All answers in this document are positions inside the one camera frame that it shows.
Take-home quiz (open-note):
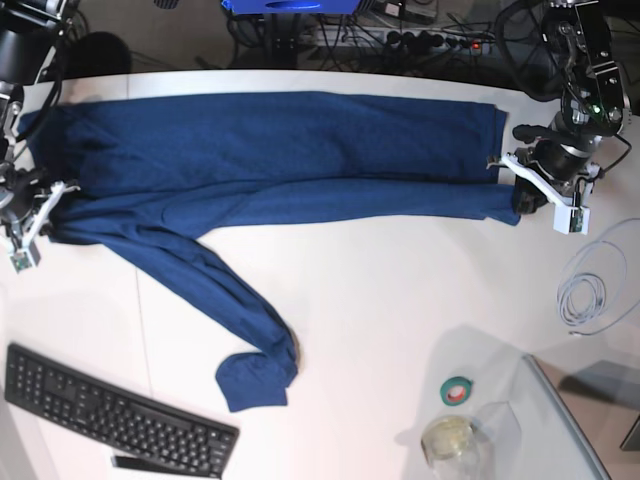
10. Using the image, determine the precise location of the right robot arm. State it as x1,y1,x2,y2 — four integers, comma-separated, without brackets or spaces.
1,1,79,248

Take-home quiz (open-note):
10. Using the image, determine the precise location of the black computer keyboard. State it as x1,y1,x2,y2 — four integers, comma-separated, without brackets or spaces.
4,343,240,479

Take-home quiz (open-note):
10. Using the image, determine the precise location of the black power strip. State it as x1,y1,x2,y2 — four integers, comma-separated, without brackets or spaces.
384,30,493,55

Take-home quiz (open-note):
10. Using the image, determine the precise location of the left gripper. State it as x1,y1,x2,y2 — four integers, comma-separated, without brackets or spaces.
512,124,600,215

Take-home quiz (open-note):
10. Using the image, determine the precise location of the dark blue t-shirt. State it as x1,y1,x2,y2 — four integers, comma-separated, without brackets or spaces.
29,92,519,412

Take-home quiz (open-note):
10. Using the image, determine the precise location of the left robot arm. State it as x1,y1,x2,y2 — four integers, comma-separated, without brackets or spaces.
494,1,631,216

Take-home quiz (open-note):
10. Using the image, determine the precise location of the green electrical tape roll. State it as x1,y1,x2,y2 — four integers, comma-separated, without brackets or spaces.
439,376,474,407

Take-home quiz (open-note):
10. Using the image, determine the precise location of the glass panel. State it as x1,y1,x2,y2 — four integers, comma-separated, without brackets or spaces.
523,351,639,479

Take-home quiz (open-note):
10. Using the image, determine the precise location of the coiled white cable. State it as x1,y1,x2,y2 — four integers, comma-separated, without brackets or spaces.
556,217,640,337

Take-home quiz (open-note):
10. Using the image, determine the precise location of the blue box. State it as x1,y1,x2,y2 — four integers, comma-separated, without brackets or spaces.
221,0,359,15

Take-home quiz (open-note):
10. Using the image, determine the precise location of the clear glass jar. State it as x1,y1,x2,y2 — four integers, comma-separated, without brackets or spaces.
420,415,481,479

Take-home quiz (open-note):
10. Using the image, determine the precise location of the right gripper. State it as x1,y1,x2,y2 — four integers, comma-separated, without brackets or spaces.
1,167,67,240

